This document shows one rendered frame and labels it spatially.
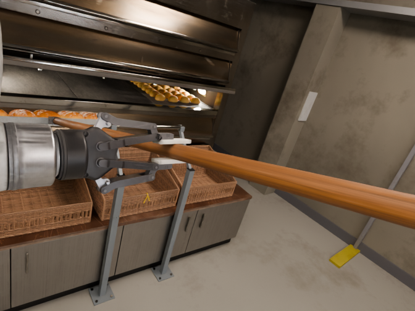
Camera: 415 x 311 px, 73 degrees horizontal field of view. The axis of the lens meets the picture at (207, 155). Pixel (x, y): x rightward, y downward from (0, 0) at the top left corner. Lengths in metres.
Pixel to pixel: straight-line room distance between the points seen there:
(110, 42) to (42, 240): 1.23
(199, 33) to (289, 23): 2.17
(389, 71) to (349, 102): 0.48
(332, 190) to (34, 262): 1.76
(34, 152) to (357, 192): 0.38
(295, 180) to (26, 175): 0.33
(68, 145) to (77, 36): 1.56
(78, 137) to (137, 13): 1.65
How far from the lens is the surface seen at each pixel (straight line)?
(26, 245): 1.83
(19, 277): 1.98
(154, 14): 2.10
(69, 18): 1.93
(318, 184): 0.33
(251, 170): 0.38
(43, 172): 0.43
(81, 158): 0.44
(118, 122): 0.48
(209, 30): 2.35
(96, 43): 1.99
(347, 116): 3.69
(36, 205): 2.02
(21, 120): 1.46
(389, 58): 3.63
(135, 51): 2.08
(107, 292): 2.29
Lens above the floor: 1.79
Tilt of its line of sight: 22 degrees down
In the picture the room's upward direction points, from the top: 16 degrees clockwise
